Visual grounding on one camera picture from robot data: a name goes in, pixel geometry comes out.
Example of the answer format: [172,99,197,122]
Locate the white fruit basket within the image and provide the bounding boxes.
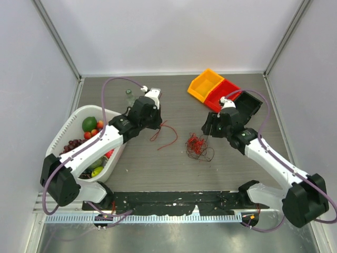
[46,105,125,183]

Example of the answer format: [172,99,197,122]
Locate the green lime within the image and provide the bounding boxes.
[82,116,97,132]

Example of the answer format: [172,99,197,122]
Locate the black plastic bin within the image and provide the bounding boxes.
[234,92,263,125]

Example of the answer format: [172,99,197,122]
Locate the yellow green pear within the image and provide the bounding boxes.
[91,166,104,178]

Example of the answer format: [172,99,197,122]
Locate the clear glass bottle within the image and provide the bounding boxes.
[125,89,136,106]

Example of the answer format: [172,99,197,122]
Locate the red plastic bin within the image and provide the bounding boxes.
[203,79,240,112]

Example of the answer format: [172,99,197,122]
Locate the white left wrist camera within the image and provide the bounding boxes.
[141,85,161,109]

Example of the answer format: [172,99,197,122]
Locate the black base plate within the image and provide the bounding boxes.
[82,190,271,216]

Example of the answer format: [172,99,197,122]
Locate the green melon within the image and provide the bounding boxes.
[88,156,108,170]

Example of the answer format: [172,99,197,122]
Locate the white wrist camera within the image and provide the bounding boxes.
[141,85,161,109]
[218,96,236,114]

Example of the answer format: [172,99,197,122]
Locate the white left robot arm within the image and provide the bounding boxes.
[40,89,162,210]

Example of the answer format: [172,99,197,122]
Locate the red brown cables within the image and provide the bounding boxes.
[184,132,215,162]

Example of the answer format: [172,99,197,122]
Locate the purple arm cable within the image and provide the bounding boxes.
[221,89,337,232]
[42,76,144,216]

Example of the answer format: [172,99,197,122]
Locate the red cable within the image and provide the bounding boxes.
[149,120,179,151]

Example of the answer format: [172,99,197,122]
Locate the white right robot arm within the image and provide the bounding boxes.
[202,107,329,228]

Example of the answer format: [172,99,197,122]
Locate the red apple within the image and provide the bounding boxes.
[104,149,114,159]

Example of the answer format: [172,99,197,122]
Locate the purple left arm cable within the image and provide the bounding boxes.
[42,76,144,216]

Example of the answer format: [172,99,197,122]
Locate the yellow plastic bin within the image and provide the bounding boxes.
[187,69,224,103]

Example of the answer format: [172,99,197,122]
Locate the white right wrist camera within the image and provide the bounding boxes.
[218,96,236,114]

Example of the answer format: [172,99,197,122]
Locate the purple grape bunch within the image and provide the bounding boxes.
[59,139,86,155]

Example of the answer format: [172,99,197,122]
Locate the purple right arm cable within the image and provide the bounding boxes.
[221,89,337,232]

